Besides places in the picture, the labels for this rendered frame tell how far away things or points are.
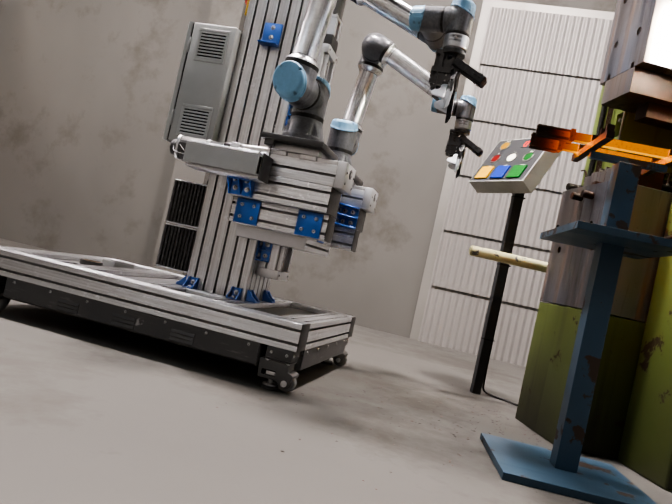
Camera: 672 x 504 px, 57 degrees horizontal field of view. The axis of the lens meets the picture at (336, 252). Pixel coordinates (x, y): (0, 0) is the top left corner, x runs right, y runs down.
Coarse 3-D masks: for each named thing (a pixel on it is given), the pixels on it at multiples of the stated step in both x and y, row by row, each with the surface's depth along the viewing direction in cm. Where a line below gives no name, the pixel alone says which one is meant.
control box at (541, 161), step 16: (512, 144) 288; (528, 144) 279; (496, 160) 287; (512, 160) 278; (528, 160) 270; (544, 160) 268; (528, 176) 264; (480, 192) 292; (496, 192) 283; (512, 192) 274; (528, 192) 266
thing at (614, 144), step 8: (544, 128) 174; (552, 128) 173; (560, 128) 173; (544, 136) 175; (552, 136) 173; (560, 136) 173; (568, 136) 174; (576, 136) 172; (584, 136) 172; (608, 144) 171; (616, 144) 171; (624, 144) 171; (632, 144) 171; (640, 144) 171; (632, 152) 173; (640, 152) 171; (648, 152) 170; (656, 152) 170; (664, 152) 170
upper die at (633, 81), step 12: (624, 72) 227; (636, 72) 221; (648, 72) 221; (612, 84) 234; (624, 84) 225; (636, 84) 221; (648, 84) 221; (660, 84) 221; (612, 96) 232; (624, 96) 226; (636, 96) 223; (648, 96) 221; (660, 96) 221; (624, 108) 238; (636, 108) 235
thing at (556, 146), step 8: (536, 136) 186; (536, 144) 186; (544, 144) 186; (552, 144) 186; (560, 144) 184; (568, 144) 184; (576, 144) 184; (552, 152) 187; (608, 152) 183; (616, 152) 183; (648, 160) 182
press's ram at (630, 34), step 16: (624, 0) 240; (640, 0) 227; (656, 0) 216; (624, 16) 237; (640, 16) 225; (656, 16) 216; (624, 32) 234; (640, 32) 222; (656, 32) 216; (608, 48) 244; (624, 48) 231; (640, 48) 219; (656, 48) 216; (608, 64) 241; (624, 64) 228; (640, 64) 218; (656, 64) 216
